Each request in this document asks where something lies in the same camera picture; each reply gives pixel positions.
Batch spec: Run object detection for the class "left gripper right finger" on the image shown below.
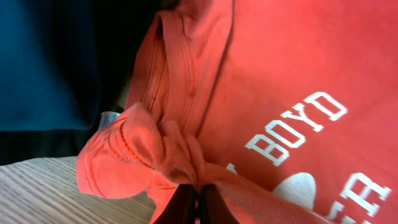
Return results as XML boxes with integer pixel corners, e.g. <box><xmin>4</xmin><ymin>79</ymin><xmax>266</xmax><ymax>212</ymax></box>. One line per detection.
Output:
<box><xmin>198</xmin><ymin>184</ymin><xmax>239</xmax><ymax>224</ymax></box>

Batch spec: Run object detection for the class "blue folded shirt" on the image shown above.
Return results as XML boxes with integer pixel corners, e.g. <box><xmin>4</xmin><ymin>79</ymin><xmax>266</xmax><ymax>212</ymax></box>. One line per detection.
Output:
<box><xmin>1</xmin><ymin>0</ymin><xmax>101</xmax><ymax>131</ymax></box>

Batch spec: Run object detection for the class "light grey folded garment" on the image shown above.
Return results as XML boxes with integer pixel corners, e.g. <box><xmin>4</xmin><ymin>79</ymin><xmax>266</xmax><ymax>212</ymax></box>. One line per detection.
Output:
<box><xmin>98</xmin><ymin>111</ymin><xmax>120</xmax><ymax>129</ymax></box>

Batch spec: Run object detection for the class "red printed t-shirt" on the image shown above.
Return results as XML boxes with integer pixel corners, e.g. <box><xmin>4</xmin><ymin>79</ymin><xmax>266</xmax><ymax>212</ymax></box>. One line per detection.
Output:
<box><xmin>76</xmin><ymin>0</ymin><xmax>397</xmax><ymax>223</ymax></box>

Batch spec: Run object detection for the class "black folded garment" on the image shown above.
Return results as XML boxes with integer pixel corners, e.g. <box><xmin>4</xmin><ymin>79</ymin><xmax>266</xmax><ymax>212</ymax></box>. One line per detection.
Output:
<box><xmin>1</xmin><ymin>0</ymin><xmax>175</xmax><ymax>165</ymax></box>

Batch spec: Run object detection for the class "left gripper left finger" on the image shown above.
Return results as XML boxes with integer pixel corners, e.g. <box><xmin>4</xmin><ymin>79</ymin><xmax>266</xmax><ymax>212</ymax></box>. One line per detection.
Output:
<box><xmin>154</xmin><ymin>184</ymin><xmax>196</xmax><ymax>224</ymax></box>

